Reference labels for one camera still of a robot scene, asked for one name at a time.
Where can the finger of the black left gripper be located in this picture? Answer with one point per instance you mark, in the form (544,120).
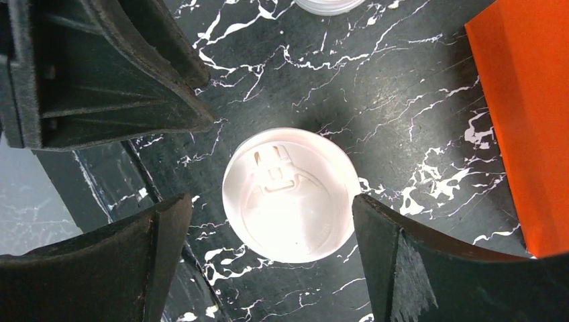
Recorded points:
(155,23)
(81,75)

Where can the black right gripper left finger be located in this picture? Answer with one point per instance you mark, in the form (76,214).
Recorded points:
(120,272)

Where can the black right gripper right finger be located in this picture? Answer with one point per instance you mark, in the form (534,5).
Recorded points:
(416,273)

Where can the white plastic cup lid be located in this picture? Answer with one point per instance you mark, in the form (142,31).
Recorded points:
(287,194)

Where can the orange paper bag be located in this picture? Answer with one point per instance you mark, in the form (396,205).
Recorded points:
(520,49)

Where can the white lid stack upper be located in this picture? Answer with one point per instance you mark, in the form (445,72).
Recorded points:
(328,7)

